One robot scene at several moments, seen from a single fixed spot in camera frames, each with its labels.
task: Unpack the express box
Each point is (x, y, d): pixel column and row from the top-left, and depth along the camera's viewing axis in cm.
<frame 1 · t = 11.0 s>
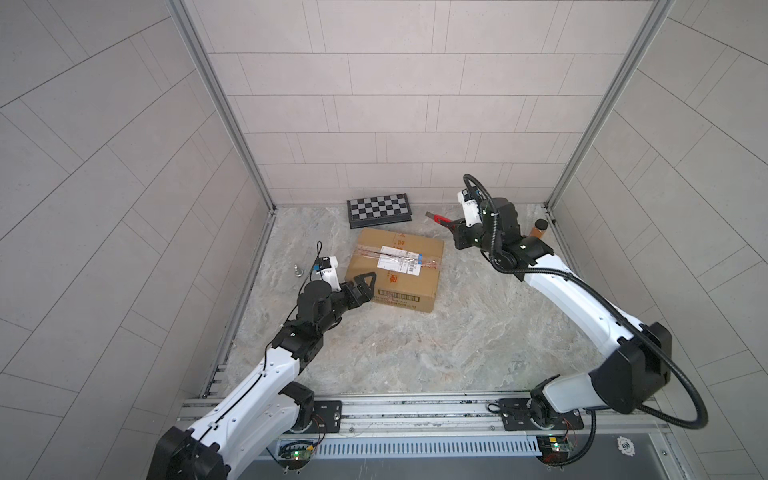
left hand: (374, 278, 77), fingers open
right hand: (447, 224, 79), fingers closed
brown cardboard express box: (407, 267, 86), point 13 cm above the table
black white chessboard case: (378, 211, 114), point 3 cm above the table

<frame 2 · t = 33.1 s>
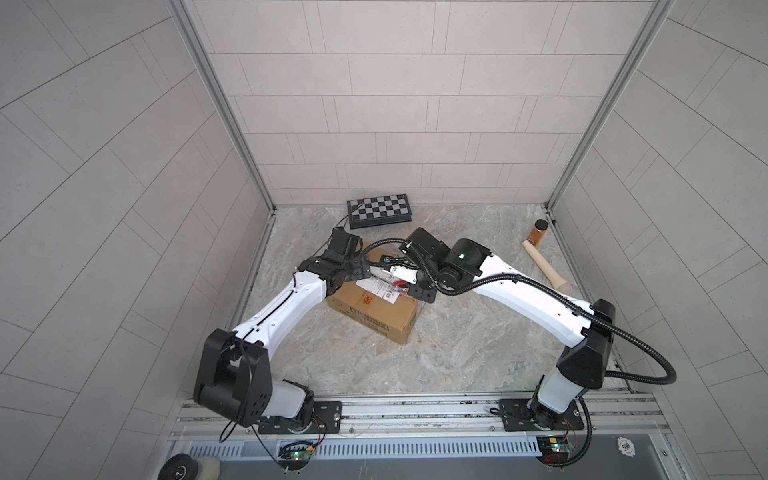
left hand: (358, 262, 86), fingers open
right hand: (411, 283, 75), fingers closed
brown cardboard express box: (379, 302, 80), point 12 cm above the table
the other named things where they were.

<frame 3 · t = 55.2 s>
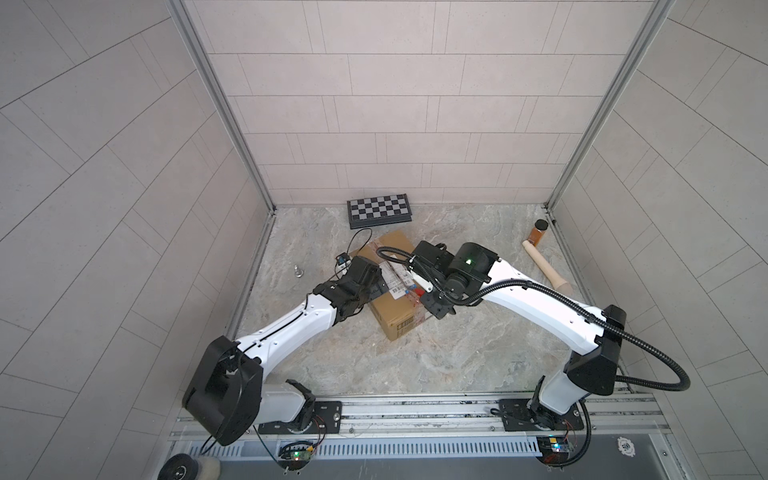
left hand: (380, 285, 85), fingers open
right hand: (432, 306, 72), fingers closed
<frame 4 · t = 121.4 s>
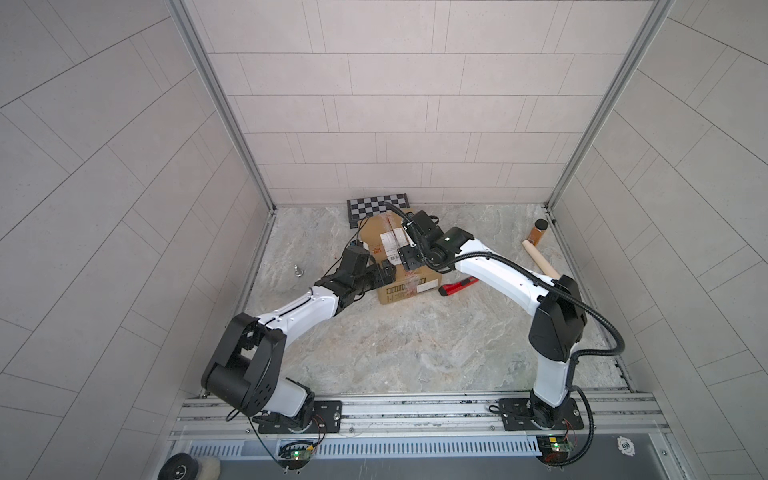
left hand: (393, 270, 87), fingers open
right hand: (408, 255, 86), fingers open
brown cardboard express box: (383, 235, 93), point 13 cm above the table
red utility knife: (450, 288, 95), on the table
the other named things where they were.

